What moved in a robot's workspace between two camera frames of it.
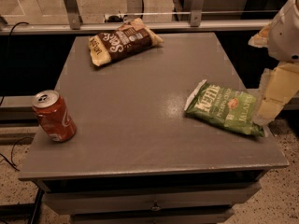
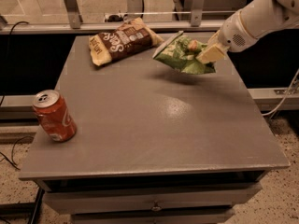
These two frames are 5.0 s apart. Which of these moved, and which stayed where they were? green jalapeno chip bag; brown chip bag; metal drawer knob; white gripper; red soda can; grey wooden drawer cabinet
Moved: green jalapeno chip bag; white gripper
Stayed: brown chip bag; metal drawer knob; grey wooden drawer cabinet; red soda can
